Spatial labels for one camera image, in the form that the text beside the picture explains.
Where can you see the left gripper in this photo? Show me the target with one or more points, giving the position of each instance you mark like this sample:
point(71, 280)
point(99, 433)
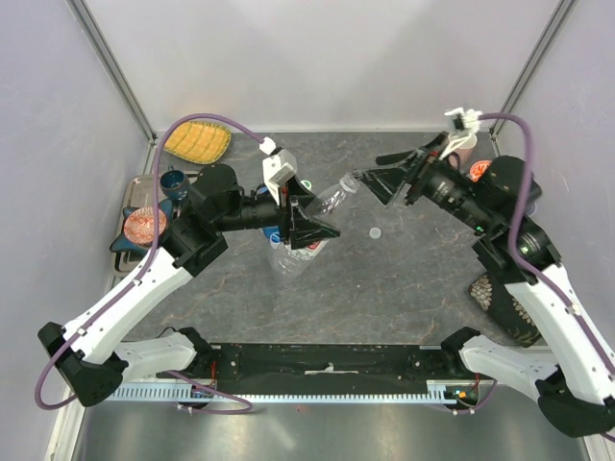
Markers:
point(303, 230)

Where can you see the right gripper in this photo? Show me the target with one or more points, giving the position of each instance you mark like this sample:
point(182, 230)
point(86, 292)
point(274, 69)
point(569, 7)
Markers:
point(425, 166)

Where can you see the red label clear bottle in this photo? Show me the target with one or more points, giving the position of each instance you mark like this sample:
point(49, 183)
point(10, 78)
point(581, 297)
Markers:
point(333, 208)

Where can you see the white bottle cap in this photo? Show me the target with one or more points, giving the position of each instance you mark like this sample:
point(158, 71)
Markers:
point(375, 233)

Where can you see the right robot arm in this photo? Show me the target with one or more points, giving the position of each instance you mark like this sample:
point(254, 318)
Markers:
point(575, 393)

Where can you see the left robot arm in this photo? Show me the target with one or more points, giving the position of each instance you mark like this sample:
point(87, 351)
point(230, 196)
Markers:
point(90, 352)

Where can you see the blue label bottle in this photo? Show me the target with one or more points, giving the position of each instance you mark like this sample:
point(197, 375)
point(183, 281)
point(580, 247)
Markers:
point(266, 235)

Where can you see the clear bottle blue-white cap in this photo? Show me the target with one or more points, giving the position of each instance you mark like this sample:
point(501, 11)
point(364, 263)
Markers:
point(286, 263)

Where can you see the pink cup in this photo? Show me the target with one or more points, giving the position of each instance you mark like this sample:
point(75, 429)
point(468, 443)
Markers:
point(460, 155)

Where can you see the orange patterned bowl right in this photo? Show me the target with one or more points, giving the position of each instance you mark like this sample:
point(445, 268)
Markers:
point(478, 169)

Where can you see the orange patterned bowl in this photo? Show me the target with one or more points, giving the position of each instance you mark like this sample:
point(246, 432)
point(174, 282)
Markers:
point(478, 169)
point(139, 226)

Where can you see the yellow woven plate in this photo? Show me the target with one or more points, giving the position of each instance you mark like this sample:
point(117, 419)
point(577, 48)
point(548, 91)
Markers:
point(199, 142)

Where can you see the dark blue teacup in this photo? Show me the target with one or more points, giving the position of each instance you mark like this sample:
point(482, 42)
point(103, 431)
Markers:
point(174, 184)

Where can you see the purple cup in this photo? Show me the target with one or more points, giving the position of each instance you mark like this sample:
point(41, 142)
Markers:
point(531, 205)

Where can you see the black base bar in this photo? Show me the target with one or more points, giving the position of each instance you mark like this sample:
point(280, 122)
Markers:
point(310, 369)

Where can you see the orange patterned bowl left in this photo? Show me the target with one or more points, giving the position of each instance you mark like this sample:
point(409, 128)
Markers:
point(139, 226)

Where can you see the metal tray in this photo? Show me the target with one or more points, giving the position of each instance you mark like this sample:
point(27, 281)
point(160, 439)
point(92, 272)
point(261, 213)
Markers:
point(139, 193)

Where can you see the blue star plate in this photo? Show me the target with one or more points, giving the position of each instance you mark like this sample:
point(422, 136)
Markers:
point(122, 245)

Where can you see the dark patterned pouch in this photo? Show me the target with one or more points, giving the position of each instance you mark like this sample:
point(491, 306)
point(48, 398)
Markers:
point(495, 301)

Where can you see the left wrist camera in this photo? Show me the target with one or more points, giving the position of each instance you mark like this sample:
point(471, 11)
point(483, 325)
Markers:
point(278, 167)

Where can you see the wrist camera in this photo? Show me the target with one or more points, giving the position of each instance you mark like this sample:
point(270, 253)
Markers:
point(278, 167)
point(462, 123)

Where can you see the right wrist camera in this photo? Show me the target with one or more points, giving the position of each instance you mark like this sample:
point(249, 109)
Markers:
point(462, 123)

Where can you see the slotted cable duct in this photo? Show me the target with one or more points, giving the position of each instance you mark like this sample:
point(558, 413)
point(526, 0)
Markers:
point(175, 391)

